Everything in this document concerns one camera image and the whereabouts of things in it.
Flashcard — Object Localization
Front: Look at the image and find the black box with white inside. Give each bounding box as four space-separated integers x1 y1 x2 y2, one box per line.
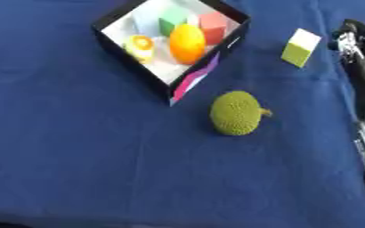
90 0 253 107

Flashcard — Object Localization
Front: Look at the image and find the yellow-green block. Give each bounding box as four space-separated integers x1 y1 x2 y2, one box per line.
279 28 323 69

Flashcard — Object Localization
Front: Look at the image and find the green bumpy toy fruit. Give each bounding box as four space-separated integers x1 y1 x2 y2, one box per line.
208 90 275 137

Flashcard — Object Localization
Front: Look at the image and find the red block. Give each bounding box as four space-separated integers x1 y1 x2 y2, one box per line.
196 11 231 46

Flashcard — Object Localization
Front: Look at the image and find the green block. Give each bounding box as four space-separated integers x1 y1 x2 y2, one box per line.
158 6 191 37

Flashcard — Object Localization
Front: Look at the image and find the light blue block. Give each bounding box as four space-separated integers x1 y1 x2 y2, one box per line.
131 11 164 36

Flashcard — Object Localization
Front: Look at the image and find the yellow and orange toy fruit slice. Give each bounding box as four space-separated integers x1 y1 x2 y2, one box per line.
121 34 158 63

